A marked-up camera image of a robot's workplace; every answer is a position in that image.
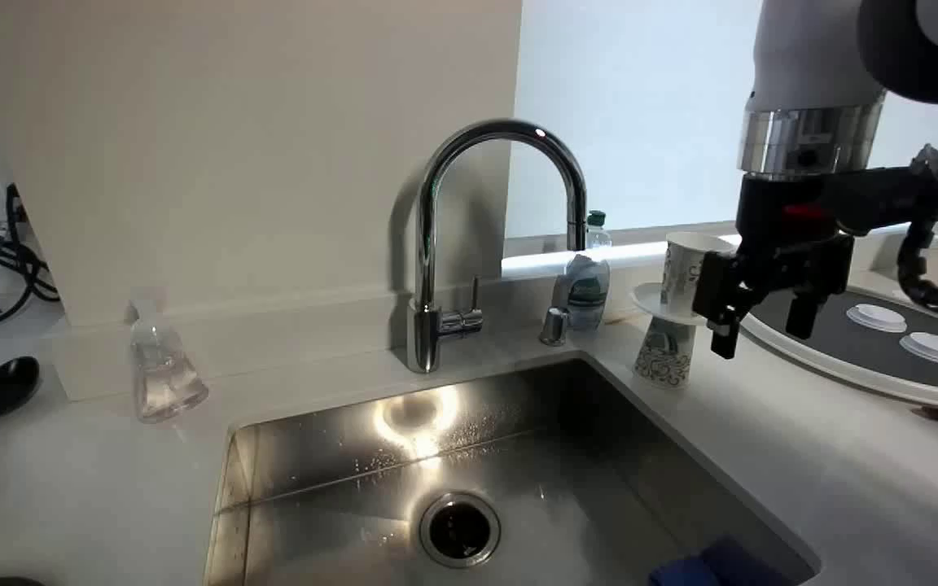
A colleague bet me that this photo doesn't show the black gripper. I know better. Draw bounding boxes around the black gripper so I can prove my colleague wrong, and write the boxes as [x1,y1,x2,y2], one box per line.
[700,169,876,362]

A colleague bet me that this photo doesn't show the inverted printed paper cup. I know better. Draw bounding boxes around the inverted printed paper cup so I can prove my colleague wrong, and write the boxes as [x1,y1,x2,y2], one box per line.
[631,311,707,390]

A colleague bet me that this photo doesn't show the small chrome counter knob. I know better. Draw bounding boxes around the small chrome counter knob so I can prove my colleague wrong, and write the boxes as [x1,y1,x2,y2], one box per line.
[534,302,572,347]

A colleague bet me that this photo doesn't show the white round lid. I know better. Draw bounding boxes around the white round lid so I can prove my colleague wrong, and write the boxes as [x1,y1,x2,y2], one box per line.
[895,327,938,372]
[843,300,913,334]

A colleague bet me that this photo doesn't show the round dark tray white rim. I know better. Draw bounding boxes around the round dark tray white rim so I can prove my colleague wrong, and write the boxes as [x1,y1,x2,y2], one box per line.
[733,274,938,413]

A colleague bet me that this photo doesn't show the plastic bottle green cap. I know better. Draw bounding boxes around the plastic bottle green cap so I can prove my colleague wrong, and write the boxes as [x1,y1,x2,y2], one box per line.
[565,207,616,334]

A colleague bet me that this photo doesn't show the blue sponge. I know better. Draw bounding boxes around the blue sponge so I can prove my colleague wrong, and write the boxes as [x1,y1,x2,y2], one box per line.
[644,534,795,586]

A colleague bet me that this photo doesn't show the chrome gooseneck faucet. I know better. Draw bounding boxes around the chrome gooseneck faucet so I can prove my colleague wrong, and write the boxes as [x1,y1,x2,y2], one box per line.
[386,113,594,377]

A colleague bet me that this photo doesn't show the sink drain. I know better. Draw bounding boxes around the sink drain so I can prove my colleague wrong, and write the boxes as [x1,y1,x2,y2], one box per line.
[415,487,505,573]

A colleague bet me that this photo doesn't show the stainless steel sink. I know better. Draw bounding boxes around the stainless steel sink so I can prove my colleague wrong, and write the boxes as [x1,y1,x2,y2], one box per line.
[201,355,823,586]

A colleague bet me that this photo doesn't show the clear plastic spray bottle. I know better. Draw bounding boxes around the clear plastic spray bottle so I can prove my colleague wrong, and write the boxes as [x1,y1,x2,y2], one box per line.
[125,288,211,425]

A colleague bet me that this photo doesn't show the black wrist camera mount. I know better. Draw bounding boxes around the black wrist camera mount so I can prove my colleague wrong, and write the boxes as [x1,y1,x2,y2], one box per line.
[843,158,938,236]

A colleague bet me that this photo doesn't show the black and blue cables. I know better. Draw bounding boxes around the black and blue cables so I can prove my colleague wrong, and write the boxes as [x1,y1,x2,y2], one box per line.
[0,182,65,390]

